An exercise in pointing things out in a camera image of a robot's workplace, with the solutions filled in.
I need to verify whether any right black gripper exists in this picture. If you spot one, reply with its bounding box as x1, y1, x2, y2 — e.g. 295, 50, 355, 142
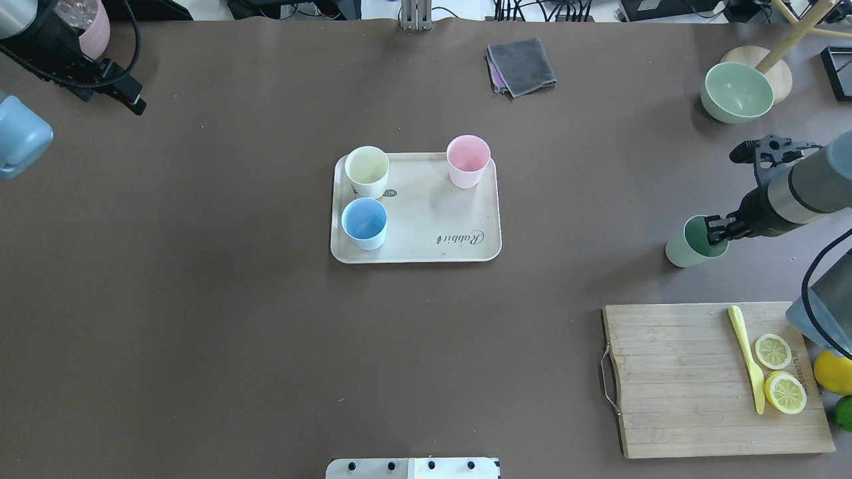
705, 134, 823, 245

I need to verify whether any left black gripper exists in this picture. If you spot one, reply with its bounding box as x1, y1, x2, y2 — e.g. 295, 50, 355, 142
1, 1, 146, 115

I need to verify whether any green cup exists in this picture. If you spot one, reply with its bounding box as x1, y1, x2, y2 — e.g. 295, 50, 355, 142
664, 215, 728, 269

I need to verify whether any pink cup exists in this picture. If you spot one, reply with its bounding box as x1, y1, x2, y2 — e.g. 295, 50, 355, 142
445, 134, 491, 189

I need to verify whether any cream white cup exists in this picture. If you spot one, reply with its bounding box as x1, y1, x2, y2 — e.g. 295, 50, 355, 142
344, 146, 389, 199

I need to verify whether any light blue cup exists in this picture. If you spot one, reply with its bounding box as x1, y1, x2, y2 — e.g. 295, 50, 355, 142
341, 198, 387, 251

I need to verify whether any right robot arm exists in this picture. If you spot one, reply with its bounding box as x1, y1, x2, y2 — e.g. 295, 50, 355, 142
705, 132, 851, 358

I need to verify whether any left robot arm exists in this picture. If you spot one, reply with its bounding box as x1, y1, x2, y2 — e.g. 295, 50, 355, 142
1, 1, 146, 180

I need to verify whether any cream rectangular tray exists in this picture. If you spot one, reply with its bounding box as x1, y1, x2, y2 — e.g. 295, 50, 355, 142
329, 152, 503, 264

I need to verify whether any pink bowl of ice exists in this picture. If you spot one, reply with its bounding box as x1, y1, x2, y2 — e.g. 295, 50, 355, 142
54, 1, 110, 59

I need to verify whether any lemon half near knife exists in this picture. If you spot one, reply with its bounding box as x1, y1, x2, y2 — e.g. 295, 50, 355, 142
754, 333, 792, 371

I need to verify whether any green bowl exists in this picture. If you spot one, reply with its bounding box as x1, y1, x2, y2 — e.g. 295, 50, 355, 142
700, 63, 775, 124

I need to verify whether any yellow plastic knife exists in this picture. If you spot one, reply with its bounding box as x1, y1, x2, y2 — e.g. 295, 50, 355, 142
728, 304, 766, 415

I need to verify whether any wooden cutting board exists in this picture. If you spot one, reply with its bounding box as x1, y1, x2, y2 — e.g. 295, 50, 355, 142
602, 302, 835, 460

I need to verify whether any wooden cup tree stand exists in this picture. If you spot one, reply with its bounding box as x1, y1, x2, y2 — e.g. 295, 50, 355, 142
721, 1, 850, 105

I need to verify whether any lemon half outer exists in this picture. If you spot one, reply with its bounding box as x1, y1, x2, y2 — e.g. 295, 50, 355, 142
763, 371, 807, 414

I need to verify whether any whole lemon near lime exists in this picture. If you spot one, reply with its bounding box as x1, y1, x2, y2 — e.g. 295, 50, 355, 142
813, 351, 851, 397

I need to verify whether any green lime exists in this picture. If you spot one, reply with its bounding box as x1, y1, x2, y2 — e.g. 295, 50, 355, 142
833, 395, 852, 432

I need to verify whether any grey folded cloth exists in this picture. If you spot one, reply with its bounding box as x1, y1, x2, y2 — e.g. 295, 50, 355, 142
486, 37, 557, 99

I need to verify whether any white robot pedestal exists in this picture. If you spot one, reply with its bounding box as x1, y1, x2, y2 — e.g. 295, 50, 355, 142
325, 456, 502, 478

